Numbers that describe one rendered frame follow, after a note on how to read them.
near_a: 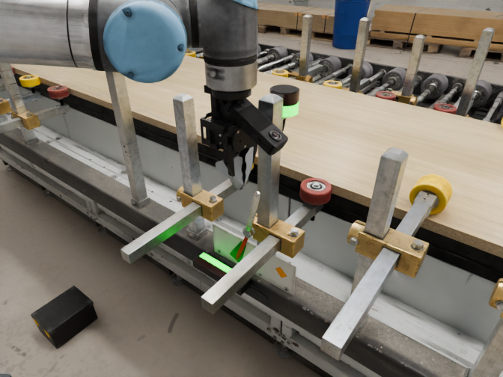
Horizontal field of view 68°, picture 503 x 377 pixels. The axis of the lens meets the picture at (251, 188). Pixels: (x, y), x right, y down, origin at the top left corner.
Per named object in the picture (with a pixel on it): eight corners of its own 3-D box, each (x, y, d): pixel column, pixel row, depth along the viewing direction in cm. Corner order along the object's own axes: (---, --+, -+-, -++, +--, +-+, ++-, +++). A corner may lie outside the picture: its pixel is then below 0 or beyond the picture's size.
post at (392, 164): (355, 341, 85) (403, 157, 58) (341, 333, 87) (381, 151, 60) (361, 330, 87) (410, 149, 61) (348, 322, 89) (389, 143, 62)
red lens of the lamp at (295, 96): (288, 107, 72) (289, 96, 71) (263, 101, 75) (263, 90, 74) (304, 99, 76) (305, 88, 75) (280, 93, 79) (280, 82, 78)
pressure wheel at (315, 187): (318, 233, 96) (322, 196, 89) (292, 221, 100) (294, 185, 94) (332, 218, 101) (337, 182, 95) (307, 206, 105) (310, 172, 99)
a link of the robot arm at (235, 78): (267, 58, 64) (231, 71, 57) (266, 86, 67) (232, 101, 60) (227, 50, 68) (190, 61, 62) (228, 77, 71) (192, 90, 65)
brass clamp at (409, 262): (413, 280, 66) (420, 260, 63) (343, 249, 73) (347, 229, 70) (424, 261, 70) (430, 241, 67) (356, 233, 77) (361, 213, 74)
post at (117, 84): (140, 208, 121) (111, 69, 96) (130, 203, 123) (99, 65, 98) (150, 202, 124) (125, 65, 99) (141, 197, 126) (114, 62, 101)
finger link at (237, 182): (222, 181, 79) (220, 142, 74) (244, 191, 76) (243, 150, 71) (212, 188, 77) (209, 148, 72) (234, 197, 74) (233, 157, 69)
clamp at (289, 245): (292, 259, 85) (293, 242, 82) (245, 235, 91) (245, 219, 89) (305, 245, 88) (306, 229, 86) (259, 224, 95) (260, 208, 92)
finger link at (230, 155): (237, 167, 74) (236, 127, 70) (244, 170, 74) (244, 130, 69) (221, 177, 71) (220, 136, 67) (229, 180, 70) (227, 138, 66)
